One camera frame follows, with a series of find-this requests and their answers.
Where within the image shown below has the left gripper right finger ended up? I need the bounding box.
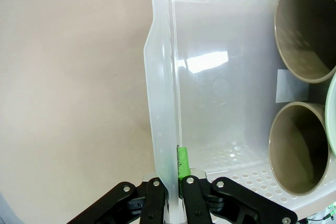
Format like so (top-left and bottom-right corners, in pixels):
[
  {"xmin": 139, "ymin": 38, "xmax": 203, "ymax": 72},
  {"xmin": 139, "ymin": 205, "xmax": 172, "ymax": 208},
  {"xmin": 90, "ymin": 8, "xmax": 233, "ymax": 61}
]
[{"xmin": 176, "ymin": 145, "xmax": 299, "ymax": 224}]

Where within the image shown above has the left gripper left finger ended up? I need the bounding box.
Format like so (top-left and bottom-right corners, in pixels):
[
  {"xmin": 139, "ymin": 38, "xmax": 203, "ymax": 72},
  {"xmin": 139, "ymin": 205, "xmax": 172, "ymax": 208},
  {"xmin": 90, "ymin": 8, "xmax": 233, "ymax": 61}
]
[{"xmin": 67, "ymin": 178, "xmax": 169, "ymax": 224}]

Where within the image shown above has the white perforated plastic basket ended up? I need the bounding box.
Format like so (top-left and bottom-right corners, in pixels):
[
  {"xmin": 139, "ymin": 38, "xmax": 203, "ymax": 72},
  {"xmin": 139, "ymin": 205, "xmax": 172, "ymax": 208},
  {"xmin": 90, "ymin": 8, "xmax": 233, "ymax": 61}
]
[{"xmin": 143, "ymin": 0, "xmax": 336, "ymax": 224}]

